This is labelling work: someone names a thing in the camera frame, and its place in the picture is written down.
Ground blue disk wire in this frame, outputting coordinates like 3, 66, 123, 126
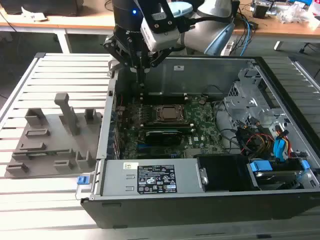
273, 138, 288, 163

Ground silver metal drive cage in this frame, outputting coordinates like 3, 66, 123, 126
223, 67, 288, 131

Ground black camera cable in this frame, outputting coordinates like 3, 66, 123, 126
178, 14, 210, 33

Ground black open PC case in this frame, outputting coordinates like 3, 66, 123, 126
74, 55, 320, 230

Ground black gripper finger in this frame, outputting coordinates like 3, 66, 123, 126
141, 46, 175, 87
102, 34, 143, 87

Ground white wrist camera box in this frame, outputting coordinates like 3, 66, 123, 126
140, 9, 181, 53

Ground silver power supply unit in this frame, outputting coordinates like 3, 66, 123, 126
99, 158, 208, 197

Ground metal CPU socket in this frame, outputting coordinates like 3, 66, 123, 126
152, 103, 191, 125

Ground black bag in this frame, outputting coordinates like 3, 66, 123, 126
4, 0, 78, 17

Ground black graphics card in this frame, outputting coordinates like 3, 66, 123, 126
144, 129, 185, 151

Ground RAM slot with white latch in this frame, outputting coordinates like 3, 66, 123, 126
139, 121, 195, 128
141, 127, 196, 133

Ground grey parts rack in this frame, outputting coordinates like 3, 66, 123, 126
4, 92, 104, 180

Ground silver finned heatsink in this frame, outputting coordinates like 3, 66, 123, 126
185, 148, 201, 158

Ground red and yellow wires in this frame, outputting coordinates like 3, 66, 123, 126
239, 132, 276, 156

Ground green motherboard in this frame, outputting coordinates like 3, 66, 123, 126
113, 92, 227, 161

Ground silver CPU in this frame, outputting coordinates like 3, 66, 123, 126
161, 106, 185, 120

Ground crumpled clear plastic bags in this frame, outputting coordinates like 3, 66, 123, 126
276, 4, 311, 25

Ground hard disk in blue carrier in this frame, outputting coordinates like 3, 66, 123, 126
246, 159, 313, 192

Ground white power strip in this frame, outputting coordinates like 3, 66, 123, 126
221, 41, 235, 56

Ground black camera bracket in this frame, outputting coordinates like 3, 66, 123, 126
143, 0, 176, 35

